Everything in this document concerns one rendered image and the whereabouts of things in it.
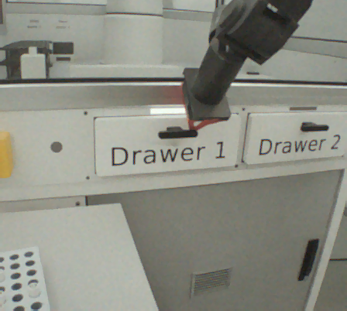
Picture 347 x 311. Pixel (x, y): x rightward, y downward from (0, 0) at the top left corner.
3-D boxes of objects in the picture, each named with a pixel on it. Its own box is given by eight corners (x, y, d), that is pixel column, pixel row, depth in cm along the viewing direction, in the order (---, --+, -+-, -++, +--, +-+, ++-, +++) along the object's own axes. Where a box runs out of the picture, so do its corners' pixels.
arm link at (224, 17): (236, 7, 38) (289, 42, 41) (240, -40, 44) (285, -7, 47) (186, 62, 48) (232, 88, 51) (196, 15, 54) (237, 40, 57)
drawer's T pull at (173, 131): (198, 138, 61) (198, 131, 60) (159, 139, 58) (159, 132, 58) (191, 131, 64) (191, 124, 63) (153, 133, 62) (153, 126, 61)
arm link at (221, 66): (211, 49, 43) (251, 62, 44) (216, 18, 47) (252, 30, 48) (196, 81, 49) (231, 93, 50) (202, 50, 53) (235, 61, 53)
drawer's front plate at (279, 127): (344, 155, 79) (353, 113, 76) (245, 165, 70) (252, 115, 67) (339, 152, 81) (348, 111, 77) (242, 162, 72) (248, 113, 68)
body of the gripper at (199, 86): (214, 75, 60) (229, 46, 53) (228, 122, 55) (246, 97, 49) (180, 73, 58) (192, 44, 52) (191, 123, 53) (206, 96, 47)
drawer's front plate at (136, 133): (235, 165, 70) (242, 115, 66) (96, 176, 61) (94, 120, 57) (231, 162, 71) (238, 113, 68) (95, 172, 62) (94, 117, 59)
